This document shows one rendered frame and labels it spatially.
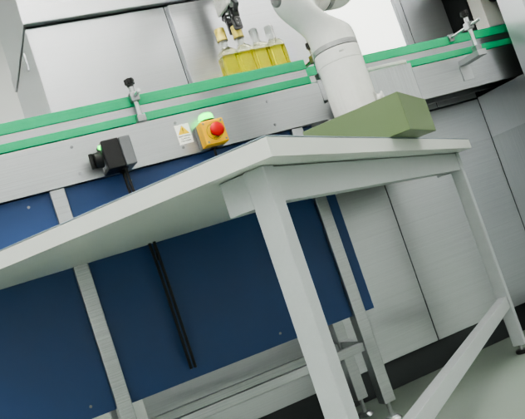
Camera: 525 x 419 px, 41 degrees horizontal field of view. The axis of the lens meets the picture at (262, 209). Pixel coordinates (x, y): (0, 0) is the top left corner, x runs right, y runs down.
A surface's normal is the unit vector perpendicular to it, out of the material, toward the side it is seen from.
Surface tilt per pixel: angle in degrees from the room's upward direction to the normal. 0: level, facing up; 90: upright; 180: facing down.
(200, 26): 90
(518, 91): 90
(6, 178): 90
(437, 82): 90
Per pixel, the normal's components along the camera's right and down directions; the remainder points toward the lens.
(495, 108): -0.88, 0.26
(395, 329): 0.36, -0.19
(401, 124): -0.45, 0.08
